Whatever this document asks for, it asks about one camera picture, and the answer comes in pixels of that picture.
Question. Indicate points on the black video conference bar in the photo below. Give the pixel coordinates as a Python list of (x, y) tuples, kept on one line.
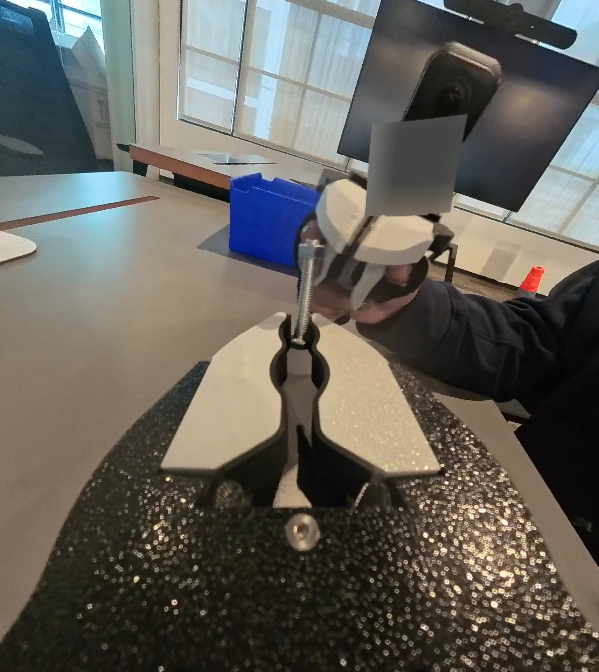
[(530, 21)]

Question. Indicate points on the black mesh office chair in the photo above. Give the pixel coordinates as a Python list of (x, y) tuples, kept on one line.
[(15, 94)]

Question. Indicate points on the person's right forearm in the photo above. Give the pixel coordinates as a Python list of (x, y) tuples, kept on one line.
[(462, 341)]

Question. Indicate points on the cardboard box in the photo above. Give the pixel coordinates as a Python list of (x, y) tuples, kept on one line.
[(89, 94)]

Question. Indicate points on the orange traffic cone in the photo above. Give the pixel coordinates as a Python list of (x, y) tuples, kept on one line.
[(533, 283)]

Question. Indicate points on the gridded window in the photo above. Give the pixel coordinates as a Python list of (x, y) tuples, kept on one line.
[(278, 68)]

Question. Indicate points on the metal hex bolt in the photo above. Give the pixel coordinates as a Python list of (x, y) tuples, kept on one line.
[(304, 286)]

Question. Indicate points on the person's right hand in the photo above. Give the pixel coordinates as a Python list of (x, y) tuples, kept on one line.
[(331, 304)]

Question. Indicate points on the low wood edged table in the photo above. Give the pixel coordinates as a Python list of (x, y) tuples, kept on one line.
[(173, 157)]

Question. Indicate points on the person's dark clothed torso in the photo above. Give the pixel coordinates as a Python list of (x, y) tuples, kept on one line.
[(593, 420)]

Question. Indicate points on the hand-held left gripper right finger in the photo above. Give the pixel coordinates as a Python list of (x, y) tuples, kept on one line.
[(373, 414)]

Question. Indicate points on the blue plastic bin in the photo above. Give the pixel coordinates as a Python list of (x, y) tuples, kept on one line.
[(262, 225)]

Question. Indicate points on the black flat screen monitor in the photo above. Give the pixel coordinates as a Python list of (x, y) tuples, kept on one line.
[(541, 120)]

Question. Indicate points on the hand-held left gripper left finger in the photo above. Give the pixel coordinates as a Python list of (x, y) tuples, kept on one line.
[(226, 409)]

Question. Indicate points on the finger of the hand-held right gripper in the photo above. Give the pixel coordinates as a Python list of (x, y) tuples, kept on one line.
[(341, 210), (399, 239)]

